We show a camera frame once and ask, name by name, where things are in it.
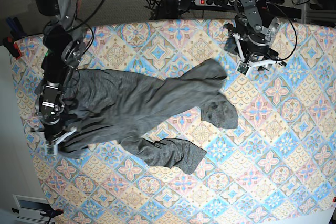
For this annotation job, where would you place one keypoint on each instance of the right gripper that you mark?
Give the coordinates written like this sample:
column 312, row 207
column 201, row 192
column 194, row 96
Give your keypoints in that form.
column 53, row 135

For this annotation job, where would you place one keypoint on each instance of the black clamp lower left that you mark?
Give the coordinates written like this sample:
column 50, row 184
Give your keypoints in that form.
column 50, row 213

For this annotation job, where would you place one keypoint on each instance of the blue handled clamp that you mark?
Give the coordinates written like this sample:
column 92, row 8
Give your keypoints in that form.
column 16, row 28

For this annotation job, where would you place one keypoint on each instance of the red black clamp upper left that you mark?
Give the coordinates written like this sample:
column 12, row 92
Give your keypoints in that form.
column 12, row 47

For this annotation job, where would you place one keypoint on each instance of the white floor vent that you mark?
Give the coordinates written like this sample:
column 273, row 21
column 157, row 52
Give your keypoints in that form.
column 31, row 208

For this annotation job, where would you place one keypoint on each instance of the grey t-shirt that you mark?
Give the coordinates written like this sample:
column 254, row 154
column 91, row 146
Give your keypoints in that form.
column 110, row 105

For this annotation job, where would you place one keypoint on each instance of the patterned tablecloth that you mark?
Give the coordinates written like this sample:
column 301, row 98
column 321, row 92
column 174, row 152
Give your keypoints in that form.
column 278, row 163

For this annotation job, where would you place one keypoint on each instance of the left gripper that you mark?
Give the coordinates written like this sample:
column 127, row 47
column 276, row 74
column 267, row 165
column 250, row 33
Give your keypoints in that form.
column 254, row 56

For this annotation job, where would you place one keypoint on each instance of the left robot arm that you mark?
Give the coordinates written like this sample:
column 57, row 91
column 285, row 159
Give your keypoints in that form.
column 253, row 33

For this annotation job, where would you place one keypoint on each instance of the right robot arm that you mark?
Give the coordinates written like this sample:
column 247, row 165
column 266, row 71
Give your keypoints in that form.
column 57, row 93

